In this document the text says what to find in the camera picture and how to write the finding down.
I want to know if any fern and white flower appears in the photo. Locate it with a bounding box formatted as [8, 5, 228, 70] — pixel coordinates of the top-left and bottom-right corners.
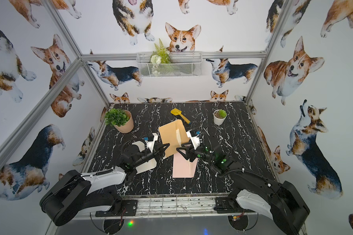
[150, 39, 172, 76]

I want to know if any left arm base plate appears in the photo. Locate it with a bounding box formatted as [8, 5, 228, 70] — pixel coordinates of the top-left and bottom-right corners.
[95, 200, 138, 217]

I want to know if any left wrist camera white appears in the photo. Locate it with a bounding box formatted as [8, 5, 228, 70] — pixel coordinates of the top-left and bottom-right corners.
[143, 133, 158, 152]

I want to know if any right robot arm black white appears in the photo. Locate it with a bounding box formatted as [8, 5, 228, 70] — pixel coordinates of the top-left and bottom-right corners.
[177, 146, 310, 235]

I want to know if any brown kraft envelope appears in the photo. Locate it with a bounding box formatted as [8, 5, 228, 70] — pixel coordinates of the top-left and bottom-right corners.
[158, 119, 190, 159]

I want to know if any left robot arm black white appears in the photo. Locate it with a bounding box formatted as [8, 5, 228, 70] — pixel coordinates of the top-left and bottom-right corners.
[39, 144, 170, 226]

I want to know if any yellow toy shovel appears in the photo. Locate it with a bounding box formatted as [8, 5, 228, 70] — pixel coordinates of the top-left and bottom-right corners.
[171, 108, 191, 124]

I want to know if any white cream envelope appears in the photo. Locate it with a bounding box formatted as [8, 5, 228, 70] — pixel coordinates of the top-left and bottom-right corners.
[132, 141, 157, 174]

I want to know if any small plant in white pot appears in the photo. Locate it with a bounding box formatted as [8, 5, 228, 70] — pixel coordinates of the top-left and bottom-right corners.
[213, 109, 227, 125]

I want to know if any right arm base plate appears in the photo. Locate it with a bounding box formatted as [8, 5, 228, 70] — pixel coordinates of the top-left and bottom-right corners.
[213, 197, 254, 214]

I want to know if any white wire wall basket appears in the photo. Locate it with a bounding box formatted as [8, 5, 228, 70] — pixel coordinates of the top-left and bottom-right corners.
[136, 52, 203, 78]

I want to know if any green plant in terracotta pot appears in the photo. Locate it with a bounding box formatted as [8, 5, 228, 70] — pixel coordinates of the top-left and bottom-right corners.
[105, 108, 134, 134]

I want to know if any pink envelope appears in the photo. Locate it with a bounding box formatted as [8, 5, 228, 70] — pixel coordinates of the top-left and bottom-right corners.
[172, 153, 199, 178]

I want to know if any cream letter paper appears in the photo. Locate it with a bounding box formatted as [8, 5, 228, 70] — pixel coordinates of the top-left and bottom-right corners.
[176, 129, 182, 147]

